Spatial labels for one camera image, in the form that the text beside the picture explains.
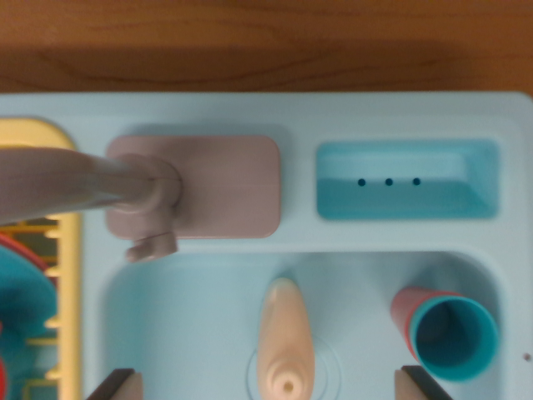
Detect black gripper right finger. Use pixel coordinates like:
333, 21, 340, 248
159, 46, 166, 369
394, 365, 453, 400

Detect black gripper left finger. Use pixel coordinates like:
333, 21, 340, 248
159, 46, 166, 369
85, 367, 144, 400

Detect peach detergent bottle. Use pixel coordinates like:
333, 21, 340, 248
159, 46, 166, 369
257, 277, 315, 400

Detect light blue toy sink unit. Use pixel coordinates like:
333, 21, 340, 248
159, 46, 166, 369
0, 92, 533, 400

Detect teal and pink cups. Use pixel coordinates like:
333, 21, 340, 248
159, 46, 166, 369
407, 296, 500, 383

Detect red plastic cup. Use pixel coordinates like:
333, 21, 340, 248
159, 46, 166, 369
390, 286, 464, 360

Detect yellow dish rack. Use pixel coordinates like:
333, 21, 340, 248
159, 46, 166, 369
0, 118, 84, 400

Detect red plastic plate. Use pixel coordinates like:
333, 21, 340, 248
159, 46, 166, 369
0, 232, 57, 289

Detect grey toy faucet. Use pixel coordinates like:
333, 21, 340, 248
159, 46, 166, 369
0, 135, 281, 264

